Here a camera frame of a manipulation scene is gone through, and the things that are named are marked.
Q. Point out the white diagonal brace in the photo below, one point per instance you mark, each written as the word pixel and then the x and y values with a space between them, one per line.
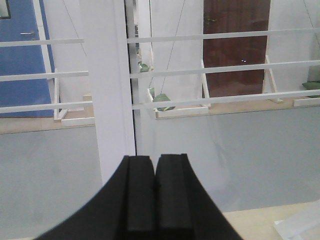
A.
pixel 301 226

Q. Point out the brown wooden door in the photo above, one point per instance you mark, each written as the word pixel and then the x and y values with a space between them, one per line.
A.
pixel 229 16

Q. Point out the far green sandbag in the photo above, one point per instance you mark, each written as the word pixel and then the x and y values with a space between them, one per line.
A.
pixel 144 68

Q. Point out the blue door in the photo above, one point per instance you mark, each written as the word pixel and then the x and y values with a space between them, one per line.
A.
pixel 24 20

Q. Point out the green sandbags at right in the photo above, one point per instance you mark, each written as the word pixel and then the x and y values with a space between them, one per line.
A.
pixel 311 85

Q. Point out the fixed white glass panel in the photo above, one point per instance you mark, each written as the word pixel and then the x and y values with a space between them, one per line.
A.
pixel 49 170

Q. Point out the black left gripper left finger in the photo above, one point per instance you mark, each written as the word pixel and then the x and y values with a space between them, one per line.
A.
pixel 124 208

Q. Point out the plywood base platform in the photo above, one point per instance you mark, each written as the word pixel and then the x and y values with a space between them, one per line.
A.
pixel 259 223

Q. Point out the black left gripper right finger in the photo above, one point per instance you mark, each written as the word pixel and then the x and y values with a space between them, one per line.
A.
pixel 184 210

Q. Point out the green sandbag in tray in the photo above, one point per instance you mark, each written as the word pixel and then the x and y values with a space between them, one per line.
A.
pixel 163 98

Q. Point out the white wooden base frame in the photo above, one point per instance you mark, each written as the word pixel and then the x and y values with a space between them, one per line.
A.
pixel 187 111

